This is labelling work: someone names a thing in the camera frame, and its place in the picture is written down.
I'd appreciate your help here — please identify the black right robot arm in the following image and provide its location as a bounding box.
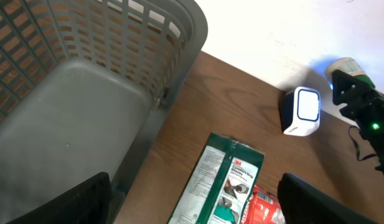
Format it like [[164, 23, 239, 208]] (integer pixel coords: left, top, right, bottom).
[[331, 70, 384, 175]]

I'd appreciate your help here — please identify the green white package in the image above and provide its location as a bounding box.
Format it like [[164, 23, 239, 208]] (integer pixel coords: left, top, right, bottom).
[[167, 133, 265, 224]]

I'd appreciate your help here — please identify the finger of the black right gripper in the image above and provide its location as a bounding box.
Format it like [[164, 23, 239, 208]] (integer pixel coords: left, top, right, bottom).
[[332, 70, 371, 105]]

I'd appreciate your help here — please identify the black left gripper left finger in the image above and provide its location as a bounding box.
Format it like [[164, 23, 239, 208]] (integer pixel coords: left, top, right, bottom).
[[8, 172, 111, 224]]

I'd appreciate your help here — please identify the white barcode scanner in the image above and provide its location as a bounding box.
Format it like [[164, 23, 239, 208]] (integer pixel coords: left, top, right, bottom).
[[279, 86, 321, 137]]

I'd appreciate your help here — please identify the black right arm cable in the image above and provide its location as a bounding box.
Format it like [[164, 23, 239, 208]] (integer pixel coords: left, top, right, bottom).
[[348, 125, 379, 162]]

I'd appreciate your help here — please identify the grey plastic shopping basket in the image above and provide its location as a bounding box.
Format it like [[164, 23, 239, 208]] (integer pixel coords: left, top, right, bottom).
[[0, 0, 208, 223]]

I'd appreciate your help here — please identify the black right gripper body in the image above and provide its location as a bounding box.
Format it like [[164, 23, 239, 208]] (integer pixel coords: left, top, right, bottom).
[[340, 90, 384, 149]]

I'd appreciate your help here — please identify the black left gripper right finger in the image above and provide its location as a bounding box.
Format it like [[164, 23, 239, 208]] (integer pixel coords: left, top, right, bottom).
[[277, 173, 373, 224]]

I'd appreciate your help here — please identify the red snack bag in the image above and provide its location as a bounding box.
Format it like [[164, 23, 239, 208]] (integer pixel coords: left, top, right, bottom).
[[240, 185, 286, 224]]

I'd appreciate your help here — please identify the green lid spice jar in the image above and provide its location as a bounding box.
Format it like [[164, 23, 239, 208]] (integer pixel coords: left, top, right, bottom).
[[324, 57, 375, 88]]

